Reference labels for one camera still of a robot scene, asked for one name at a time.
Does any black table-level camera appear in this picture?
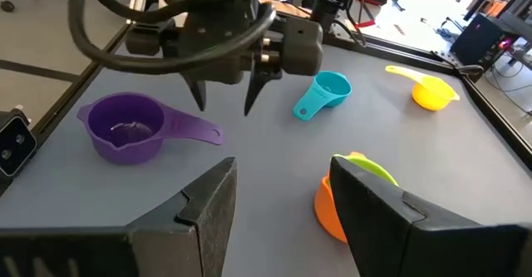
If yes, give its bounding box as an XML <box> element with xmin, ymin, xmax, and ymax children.
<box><xmin>0</xmin><ymin>108</ymin><xmax>39</xmax><ymax>179</ymax></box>

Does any green measuring cup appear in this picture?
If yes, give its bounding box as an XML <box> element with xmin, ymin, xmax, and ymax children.
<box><xmin>330</xmin><ymin>151</ymin><xmax>399</xmax><ymax>187</ymax></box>

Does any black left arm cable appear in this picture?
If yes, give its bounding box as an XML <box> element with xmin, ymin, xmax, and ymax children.
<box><xmin>67</xmin><ymin>0</ymin><xmax>278</xmax><ymax>77</ymax></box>

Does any orange measuring cup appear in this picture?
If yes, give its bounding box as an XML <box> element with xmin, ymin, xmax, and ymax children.
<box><xmin>313</xmin><ymin>175</ymin><xmax>349</xmax><ymax>245</ymax></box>

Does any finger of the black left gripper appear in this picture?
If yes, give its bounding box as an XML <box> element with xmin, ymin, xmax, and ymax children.
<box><xmin>180</xmin><ymin>71</ymin><xmax>208</xmax><ymax>113</ymax></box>
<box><xmin>243</xmin><ymin>58</ymin><xmax>284</xmax><ymax>117</ymax></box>

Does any teal measuring cup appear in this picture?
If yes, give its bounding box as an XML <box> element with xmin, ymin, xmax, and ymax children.
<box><xmin>292</xmin><ymin>70</ymin><xmax>353</xmax><ymax>122</ymax></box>

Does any black computer with pink light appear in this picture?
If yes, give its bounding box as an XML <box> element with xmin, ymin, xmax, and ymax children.
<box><xmin>451</xmin><ymin>13</ymin><xmax>520</xmax><ymax>68</ymax></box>

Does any purple measuring cup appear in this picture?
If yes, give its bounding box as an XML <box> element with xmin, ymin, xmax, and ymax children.
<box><xmin>76</xmin><ymin>92</ymin><xmax>225</xmax><ymax>166</ymax></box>

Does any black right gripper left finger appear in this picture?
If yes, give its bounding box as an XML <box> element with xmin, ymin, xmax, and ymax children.
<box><xmin>0</xmin><ymin>156</ymin><xmax>239</xmax><ymax>277</ymax></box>

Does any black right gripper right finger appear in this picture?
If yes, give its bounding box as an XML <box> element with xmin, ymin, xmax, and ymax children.
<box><xmin>328</xmin><ymin>156</ymin><xmax>532</xmax><ymax>277</ymax></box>

